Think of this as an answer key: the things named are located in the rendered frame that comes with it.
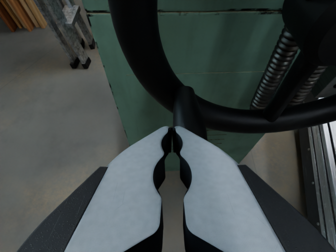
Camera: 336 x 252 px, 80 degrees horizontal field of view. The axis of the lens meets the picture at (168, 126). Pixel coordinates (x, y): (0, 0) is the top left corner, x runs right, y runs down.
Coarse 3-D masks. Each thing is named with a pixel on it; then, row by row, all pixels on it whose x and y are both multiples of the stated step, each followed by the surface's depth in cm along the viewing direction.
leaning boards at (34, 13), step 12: (0, 0) 127; (12, 0) 125; (24, 0) 129; (0, 12) 130; (12, 12) 135; (24, 12) 135; (36, 12) 134; (12, 24) 139; (24, 24) 137; (36, 24) 142
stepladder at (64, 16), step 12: (36, 0) 91; (48, 0) 91; (60, 0) 110; (72, 0) 111; (48, 12) 99; (60, 12) 99; (72, 12) 108; (48, 24) 101; (60, 24) 100; (72, 24) 104; (84, 24) 123; (60, 36) 108; (72, 36) 108; (84, 36) 125; (72, 48) 112; (72, 60) 120; (84, 60) 120
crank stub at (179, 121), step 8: (184, 88) 16; (192, 88) 16; (176, 96) 16; (184, 96) 16; (192, 96) 16; (176, 104) 15; (184, 104) 15; (192, 104) 15; (176, 112) 15; (184, 112) 15; (192, 112) 14; (200, 112) 15; (176, 120) 15; (184, 120) 14; (192, 120) 14; (200, 120) 14; (192, 128) 14; (200, 128) 14; (200, 136) 14
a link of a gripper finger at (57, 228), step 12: (96, 180) 8; (72, 192) 8; (84, 192) 8; (60, 204) 7; (72, 204) 7; (84, 204) 7; (48, 216) 7; (60, 216) 7; (72, 216) 7; (36, 228) 6; (48, 228) 6; (60, 228) 6; (72, 228) 6; (36, 240) 6; (48, 240) 6; (60, 240) 6
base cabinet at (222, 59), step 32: (96, 32) 32; (160, 32) 32; (192, 32) 33; (224, 32) 33; (256, 32) 33; (128, 64) 38; (192, 64) 38; (224, 64) 39; (256, 64) 39; (128, 96) 45; (224, 96) 47; (128, 128) 57
